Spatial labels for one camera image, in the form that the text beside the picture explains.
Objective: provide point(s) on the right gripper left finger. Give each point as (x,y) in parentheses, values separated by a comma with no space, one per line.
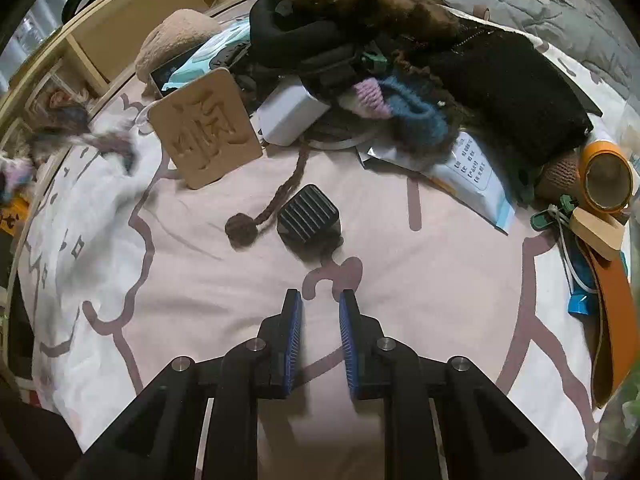
(199,419)

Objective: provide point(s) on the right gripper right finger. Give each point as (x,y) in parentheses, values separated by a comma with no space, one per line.
(442,420)

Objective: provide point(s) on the black ribbed square box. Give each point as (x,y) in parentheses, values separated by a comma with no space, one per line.
(309,224)

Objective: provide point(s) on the purple blue crochet piece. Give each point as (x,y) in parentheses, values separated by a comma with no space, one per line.
(66,126)

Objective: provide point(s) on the small green clothespin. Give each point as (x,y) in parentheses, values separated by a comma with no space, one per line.
(558,213)

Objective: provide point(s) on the cartoon print bed sheet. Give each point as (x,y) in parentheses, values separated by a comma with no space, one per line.
(120,273)

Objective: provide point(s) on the small wooden boat block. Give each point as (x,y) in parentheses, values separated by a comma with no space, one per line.
(603,234)

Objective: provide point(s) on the white tissue packet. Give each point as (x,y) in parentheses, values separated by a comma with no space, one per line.
(464,173)

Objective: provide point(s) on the orange tape roll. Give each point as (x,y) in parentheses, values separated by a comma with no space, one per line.
(605,177)

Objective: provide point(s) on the carved square wooden coaster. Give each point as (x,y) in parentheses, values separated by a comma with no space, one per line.
(205,129)

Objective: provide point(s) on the pink blue knitted item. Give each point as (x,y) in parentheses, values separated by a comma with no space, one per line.
(418,121)

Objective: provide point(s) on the white power adapter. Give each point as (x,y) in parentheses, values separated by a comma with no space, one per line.
(288,112)

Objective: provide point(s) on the teal wet wipes pack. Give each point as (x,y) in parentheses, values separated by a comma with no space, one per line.
(215,52)

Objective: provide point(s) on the beige fuzzy slipper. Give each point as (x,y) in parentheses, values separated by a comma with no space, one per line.
(182,30)

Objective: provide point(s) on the cardboard tube roll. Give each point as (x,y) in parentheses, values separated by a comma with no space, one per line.
(481,11)

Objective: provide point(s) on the black fur-trimmed jacket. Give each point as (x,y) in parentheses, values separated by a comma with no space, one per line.
(474,74)

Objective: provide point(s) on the brown braided cord pompom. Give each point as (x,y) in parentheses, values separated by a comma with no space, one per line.
(242,229)

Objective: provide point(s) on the wooden bed frame shelf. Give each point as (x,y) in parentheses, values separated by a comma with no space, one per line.
(100,43)

